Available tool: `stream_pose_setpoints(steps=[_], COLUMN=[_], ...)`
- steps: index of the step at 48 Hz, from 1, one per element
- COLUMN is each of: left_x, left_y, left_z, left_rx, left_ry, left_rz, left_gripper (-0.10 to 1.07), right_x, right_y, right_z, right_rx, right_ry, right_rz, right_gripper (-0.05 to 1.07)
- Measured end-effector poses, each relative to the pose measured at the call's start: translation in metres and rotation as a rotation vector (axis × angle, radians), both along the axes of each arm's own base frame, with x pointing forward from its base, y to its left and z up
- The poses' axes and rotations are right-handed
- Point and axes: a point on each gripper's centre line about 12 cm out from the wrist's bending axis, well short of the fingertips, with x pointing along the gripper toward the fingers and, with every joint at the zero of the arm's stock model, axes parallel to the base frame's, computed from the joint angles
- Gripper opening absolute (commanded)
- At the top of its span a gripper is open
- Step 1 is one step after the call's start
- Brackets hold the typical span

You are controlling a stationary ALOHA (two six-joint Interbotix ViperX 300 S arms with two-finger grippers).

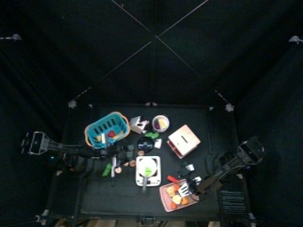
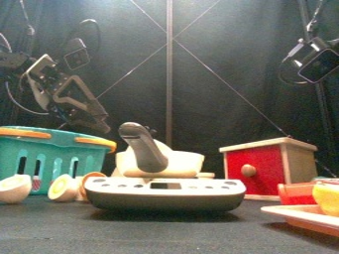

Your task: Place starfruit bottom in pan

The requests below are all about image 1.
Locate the orange toy fruit piece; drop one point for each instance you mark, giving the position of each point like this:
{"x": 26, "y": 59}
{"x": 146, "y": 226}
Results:
{"x": 185, "y": 201}
{"x": 171, "y": 190}

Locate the small white toy piece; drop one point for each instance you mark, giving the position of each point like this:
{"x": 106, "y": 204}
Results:
{"x": 190, "y": 167}

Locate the white toy bottle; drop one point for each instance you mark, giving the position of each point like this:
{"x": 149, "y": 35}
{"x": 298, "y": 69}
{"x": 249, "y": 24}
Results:
{"x": 103, "y": 138}

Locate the green toy pepper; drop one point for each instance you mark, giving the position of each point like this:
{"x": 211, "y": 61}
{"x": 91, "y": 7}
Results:
{"x": 107, "y": 170}

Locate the white printed label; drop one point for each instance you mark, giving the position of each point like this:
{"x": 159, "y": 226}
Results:
{"x": 233, "y": 201}

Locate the grey frame corner bracket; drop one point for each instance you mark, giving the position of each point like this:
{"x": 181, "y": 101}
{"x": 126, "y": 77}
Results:
{"x": 295, "y": 39}
{"x": 230, "y": 107}
{"x": 72, "y": 103}
{"x": 15, "y": 37}

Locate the pink wooden box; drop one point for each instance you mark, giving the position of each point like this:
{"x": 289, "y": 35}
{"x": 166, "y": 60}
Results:
{"x": 183, "y": 140}

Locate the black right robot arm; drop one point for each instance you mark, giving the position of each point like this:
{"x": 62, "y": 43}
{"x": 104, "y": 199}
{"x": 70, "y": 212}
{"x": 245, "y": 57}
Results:
{"x": 237, "y": 161}

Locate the teal basket with orange rim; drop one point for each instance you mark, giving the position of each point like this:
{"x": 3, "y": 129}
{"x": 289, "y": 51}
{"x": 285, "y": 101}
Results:
{"x": 106, "y": 126}

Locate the green toy vegetable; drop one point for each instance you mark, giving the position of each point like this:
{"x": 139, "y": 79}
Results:
{"x": 151, "y": 135}

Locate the yellow toy food piece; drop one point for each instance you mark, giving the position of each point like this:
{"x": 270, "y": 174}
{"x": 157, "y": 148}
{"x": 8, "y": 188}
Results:
{"x": 99, "y": 138}

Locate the white bowl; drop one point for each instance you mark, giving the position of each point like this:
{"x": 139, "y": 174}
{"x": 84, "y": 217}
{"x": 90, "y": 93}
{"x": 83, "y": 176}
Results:
{"x": 161, "y": 117}

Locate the white slotted toy spatula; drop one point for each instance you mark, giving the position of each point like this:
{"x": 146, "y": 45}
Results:
{"x": 183, "y": 189}

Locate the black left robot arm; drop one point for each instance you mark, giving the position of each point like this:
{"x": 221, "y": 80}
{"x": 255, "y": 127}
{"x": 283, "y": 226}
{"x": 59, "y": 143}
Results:
{"x": 59, "y": 145}

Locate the red toy fruit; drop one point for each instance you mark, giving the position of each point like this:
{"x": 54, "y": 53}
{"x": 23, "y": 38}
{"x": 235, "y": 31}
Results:
{"x": 112, "y": 134}

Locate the pink tray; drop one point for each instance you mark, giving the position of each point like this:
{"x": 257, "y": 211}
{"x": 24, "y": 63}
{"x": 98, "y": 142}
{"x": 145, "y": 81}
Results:
{"x": 170, "y": 204}

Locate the toy knife grey blade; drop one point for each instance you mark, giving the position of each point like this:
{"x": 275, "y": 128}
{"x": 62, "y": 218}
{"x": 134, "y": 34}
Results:
{"x": 114, "y": 170}

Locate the brown toy mushroom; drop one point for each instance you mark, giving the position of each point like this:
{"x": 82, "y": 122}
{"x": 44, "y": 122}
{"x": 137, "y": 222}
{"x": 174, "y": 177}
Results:
{"x": 133, "y": 163}
{"x": 141, "y": 152}
{"x": 118, "y": 170}

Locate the white toy kitchen appliance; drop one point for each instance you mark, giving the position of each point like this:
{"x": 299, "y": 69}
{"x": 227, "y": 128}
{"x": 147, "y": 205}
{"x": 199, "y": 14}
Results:
{"x": 138, "y": 124}

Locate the green toy starfruit piece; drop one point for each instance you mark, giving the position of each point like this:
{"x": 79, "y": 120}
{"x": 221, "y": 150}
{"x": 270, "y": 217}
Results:
{"x": 149, "y": 171}

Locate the red toy pepper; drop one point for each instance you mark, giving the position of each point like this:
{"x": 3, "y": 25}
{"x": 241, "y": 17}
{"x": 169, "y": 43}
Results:
{"x": 173, "y": 178}

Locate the yellow toy food slice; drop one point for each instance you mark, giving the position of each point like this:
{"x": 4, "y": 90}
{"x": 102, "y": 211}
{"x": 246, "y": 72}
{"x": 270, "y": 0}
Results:
{"x": 163, "y": 123}

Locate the black round toy pan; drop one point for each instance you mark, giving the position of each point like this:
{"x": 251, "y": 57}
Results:
{"x": 145, "y": 144}

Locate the white toy stove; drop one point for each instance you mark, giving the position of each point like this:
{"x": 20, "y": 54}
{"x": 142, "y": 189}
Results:
{"x": 154, "y": 177}

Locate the purple toy eggplant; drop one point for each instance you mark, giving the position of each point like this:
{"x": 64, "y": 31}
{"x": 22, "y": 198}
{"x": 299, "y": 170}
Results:
{"x": 157, "y": 125}

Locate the yellow toy fruit piece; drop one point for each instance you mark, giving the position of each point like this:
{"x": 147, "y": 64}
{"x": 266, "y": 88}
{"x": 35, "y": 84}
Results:
{"x": 177, "y": 199}

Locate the small white toy cup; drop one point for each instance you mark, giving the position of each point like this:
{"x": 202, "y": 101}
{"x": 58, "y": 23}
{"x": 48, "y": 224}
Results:
{"x": 158, "y": 143}

